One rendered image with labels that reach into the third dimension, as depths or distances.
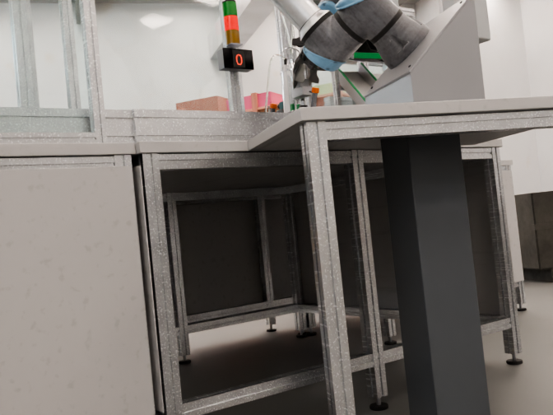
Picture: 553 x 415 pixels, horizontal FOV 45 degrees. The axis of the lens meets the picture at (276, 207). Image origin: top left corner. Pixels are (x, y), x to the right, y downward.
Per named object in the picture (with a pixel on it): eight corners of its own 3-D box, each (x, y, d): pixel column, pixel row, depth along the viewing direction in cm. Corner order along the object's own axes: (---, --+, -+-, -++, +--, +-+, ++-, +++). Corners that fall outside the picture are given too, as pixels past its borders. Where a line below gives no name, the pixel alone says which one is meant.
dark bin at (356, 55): (383, 59, 245) (386, 39, 243) (353, 58, 240) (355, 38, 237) (344, 48, 269) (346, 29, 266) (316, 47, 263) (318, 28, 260)
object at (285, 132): (633, 103, 169) (631, 91, 169) (300, 120, 142) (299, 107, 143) (475, 144, 236) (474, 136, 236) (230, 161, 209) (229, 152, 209)
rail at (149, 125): (378, 143, 228) (375, 112, 228) (137, 146, 176) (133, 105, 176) (367, 146, 232) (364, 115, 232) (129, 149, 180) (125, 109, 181)
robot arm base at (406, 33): (438, 20, 180) (412, -6, 179) (409, 58, 176) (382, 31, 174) (409, 40, 194) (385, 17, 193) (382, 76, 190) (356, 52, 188)
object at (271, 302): (439, 305, 429) (425, 174, 432) (117, 377, 302) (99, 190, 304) (397, 303, 460) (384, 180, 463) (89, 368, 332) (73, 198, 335)
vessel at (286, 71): (318, 118, 332) (310, 44, 333) (295, 118, 323) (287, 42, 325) (301, 123, 343) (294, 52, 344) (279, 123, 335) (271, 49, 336)
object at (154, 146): (503, 146, 255) (502, 138, 255) (140, 152, 168) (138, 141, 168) (287, 186, 369) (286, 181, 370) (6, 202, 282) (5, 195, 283)
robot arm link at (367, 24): (399, 11, 175) (362, -24, 173) (363, 48, 181) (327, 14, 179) (400, 4, 186) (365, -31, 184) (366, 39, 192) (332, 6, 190)
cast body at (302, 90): (313, 95, 232) (310, 75, 232) (303, 95, 229) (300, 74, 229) (298, 100, 239) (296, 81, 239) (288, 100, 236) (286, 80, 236)
